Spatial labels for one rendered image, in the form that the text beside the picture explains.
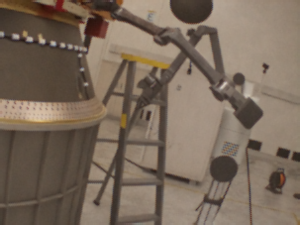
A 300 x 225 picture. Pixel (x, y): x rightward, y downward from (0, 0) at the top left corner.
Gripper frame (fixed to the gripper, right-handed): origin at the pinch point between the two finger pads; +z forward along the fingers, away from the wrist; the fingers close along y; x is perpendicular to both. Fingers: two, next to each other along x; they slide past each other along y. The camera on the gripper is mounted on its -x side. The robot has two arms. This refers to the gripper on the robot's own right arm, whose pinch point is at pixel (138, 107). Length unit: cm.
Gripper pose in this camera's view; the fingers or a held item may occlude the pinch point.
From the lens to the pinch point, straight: 235.5
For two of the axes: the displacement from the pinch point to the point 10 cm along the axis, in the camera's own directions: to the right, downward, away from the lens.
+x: 7.0, 7.1, -1.0
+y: -2.2, 0.8, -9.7
